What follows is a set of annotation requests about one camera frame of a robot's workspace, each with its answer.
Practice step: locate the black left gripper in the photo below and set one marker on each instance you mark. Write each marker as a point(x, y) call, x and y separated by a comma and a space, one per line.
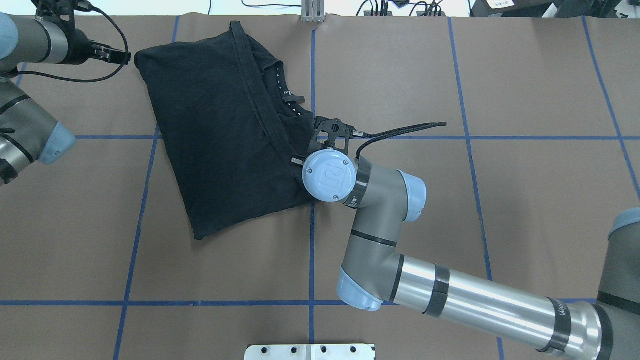
point(80, 52)

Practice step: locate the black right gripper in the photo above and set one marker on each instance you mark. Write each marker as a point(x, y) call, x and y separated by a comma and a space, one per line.
point(296, 161)

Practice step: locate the black graphic t-shirt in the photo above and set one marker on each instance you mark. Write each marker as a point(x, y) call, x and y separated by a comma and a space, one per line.
point(230, 126)

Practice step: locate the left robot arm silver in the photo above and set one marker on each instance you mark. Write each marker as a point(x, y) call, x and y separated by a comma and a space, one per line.
point(29, 133)

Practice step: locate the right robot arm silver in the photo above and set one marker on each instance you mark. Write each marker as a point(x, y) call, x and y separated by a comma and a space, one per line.
point(373, 271)

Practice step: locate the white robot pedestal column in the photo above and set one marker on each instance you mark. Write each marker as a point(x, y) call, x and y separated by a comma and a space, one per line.
point(326, 351)

